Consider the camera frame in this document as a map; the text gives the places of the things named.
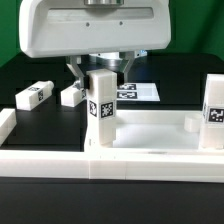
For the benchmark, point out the white U-shaped fence frame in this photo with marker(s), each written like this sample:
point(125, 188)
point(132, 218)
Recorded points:
point(110, 164)

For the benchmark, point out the printed marker sheet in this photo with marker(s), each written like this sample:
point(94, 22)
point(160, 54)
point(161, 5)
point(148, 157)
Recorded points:
point(138, 92)

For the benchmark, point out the white desk top tray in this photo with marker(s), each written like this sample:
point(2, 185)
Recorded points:
point(156, 131)

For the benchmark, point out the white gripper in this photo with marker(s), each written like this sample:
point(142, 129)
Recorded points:
point(53, 28)

